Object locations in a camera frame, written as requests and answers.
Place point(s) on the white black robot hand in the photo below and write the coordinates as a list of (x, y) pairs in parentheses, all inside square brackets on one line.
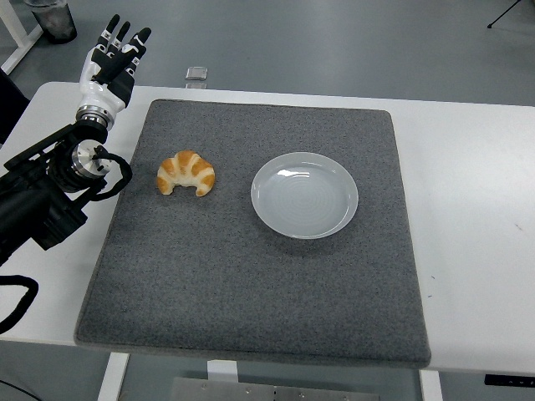
[(100, 89)]

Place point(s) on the golden croissant bread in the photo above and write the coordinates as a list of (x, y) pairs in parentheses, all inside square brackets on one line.
[(186, 167)]

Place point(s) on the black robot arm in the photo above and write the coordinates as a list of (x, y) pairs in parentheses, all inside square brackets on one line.
[(25, 209)]

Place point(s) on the pale grey round plate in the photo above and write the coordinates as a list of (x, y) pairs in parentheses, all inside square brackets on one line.
[(304, 196)]

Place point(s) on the grey metal plate with screws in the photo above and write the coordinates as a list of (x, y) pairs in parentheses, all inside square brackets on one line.
[(271, 390)]

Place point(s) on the black waste bin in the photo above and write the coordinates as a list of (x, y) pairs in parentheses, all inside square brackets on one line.
[(56, 21)]

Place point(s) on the square metal floor socket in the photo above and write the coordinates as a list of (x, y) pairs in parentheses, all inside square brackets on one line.
[(196, 73)]

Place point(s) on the grey felt mat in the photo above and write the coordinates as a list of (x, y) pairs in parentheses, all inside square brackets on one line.
[(251, 292)]

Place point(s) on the black tripod leg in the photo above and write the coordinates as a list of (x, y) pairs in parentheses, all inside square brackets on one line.
[(507, 14)]

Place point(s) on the black table control panel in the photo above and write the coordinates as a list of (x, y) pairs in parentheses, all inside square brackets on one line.
[(510, 380)]

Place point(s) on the white table frame leg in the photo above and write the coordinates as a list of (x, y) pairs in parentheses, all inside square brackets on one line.
[(21, 39)]

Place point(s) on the white table bracket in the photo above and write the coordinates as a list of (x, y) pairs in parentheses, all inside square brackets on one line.
[(222, 371)]

